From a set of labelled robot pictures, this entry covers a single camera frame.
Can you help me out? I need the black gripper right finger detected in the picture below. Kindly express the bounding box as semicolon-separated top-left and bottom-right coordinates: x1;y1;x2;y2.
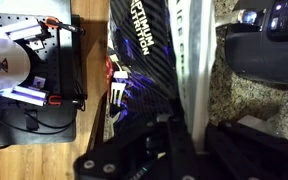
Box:
204;119;288;180

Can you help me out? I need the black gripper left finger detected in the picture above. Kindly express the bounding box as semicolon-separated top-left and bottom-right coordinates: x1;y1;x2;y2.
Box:
73;114;199;180

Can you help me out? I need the black protein powder bag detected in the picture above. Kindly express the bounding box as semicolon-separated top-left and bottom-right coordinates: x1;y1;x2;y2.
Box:
105;0;216;152

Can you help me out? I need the orange black clamp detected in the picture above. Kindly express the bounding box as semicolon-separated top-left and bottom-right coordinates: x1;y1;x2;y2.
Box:
44;16;86;36
47;94;87;112

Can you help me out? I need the aluminium extrusion bar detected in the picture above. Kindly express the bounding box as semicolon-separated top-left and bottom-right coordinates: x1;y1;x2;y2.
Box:
4;18;50;43
0;84;49;108

